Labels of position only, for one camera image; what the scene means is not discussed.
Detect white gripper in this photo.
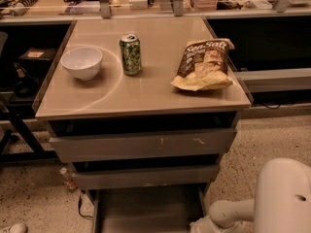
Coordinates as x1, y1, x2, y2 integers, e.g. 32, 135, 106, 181
190, 216, 243, 233

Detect grey bottom drawer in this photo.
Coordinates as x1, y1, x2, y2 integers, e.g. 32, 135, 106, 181
91, 184, 205, 233

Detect grey drawer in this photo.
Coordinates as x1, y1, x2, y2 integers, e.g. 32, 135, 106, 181
50, 128, 236, 162
91, 184, 205, 233
73, 165, 219, 190

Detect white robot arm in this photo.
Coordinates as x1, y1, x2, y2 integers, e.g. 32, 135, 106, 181
190, 158, 311, 233

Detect grey middle drawer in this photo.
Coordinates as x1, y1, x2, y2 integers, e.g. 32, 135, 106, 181
73, 165, 219, 190

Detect grey top drawer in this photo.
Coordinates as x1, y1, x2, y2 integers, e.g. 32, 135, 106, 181
50, 128, 236, 162

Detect grey drawer cabinet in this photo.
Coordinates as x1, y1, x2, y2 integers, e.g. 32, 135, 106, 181
31, 16, 255, 199

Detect small plastic bottle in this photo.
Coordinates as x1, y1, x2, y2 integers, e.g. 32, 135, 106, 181
59, 167, 77, 191

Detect sea salt chip bag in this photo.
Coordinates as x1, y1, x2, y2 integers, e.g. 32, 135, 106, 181
171, 38, 234, 91

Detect white shoe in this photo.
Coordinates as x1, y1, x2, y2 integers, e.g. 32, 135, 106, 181
0, 223, 27, 233

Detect green soda can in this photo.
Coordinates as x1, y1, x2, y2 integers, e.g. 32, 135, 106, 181
120, 34, 142, 76

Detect white ceramic bowl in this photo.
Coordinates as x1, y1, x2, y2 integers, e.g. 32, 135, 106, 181
60, 47, 103, 81

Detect black box with label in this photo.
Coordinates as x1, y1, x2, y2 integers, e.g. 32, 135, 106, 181
18, 48, 56, 69

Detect black coiled spring tool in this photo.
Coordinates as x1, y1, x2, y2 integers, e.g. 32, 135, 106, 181
9, 0, 38, 17

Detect black floor cable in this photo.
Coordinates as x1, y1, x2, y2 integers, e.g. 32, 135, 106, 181
77, 191, 95, 219

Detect black desk frame leg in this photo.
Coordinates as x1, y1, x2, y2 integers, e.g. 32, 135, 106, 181
0, 94, 59, 164

